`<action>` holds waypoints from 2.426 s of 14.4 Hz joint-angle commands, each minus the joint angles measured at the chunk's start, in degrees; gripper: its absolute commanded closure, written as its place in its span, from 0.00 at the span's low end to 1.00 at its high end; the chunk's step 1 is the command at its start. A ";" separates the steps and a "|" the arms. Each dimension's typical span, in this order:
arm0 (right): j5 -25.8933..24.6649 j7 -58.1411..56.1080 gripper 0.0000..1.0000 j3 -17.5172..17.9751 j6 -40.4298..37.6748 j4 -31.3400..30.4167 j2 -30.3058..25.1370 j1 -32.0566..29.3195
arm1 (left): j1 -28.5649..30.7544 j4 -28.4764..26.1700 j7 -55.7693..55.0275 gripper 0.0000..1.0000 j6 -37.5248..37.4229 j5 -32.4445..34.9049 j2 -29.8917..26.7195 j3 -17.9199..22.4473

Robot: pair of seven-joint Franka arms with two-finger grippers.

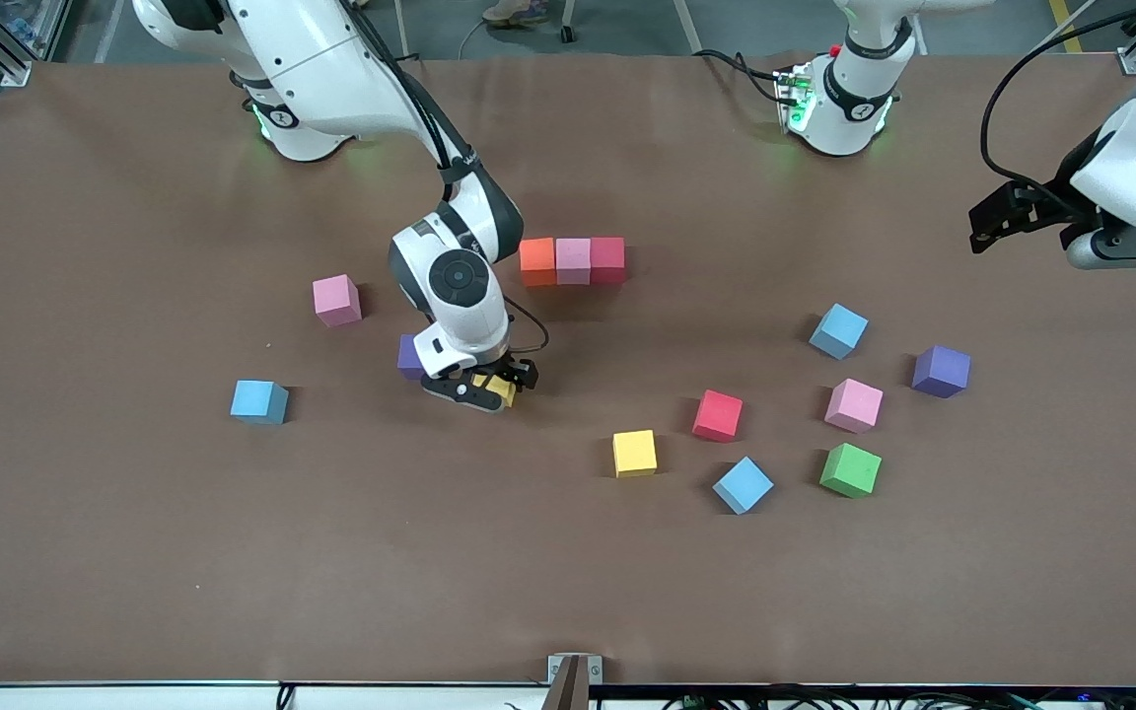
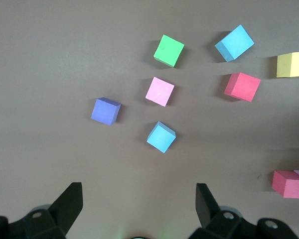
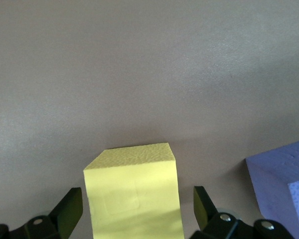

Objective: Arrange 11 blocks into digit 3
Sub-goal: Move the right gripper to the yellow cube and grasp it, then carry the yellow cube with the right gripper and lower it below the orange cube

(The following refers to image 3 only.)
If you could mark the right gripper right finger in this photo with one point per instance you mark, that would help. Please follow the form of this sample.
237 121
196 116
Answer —
203 207

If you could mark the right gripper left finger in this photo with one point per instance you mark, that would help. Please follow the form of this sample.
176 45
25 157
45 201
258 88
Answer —
67 212

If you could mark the yellow foam cube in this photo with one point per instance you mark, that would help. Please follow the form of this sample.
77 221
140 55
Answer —
132 189

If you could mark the purple foam cube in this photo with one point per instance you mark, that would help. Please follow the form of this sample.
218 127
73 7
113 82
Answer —
276 179

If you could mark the brown table cover mat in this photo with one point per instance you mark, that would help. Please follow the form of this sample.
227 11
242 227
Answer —
139 74

